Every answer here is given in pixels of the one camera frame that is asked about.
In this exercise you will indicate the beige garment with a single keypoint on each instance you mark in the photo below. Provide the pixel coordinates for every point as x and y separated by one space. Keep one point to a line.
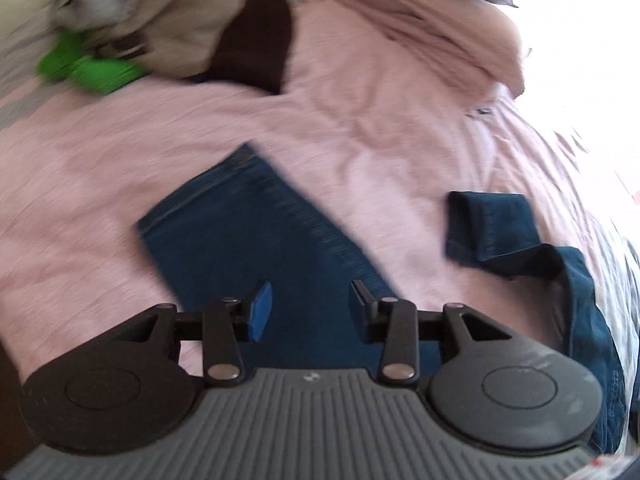
195 15

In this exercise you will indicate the blue denim pants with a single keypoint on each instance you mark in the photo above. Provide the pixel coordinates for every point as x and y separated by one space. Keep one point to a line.
280 240

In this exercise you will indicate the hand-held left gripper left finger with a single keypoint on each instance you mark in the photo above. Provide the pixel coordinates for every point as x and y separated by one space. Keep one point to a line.
260 310

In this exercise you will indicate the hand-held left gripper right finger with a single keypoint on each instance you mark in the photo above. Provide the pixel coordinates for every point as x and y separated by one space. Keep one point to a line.
358 310

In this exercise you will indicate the green cloth item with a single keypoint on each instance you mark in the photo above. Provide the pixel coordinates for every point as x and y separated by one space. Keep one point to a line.
95 67

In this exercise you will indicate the dark brown garment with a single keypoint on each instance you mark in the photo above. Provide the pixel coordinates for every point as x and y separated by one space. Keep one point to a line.
260 35

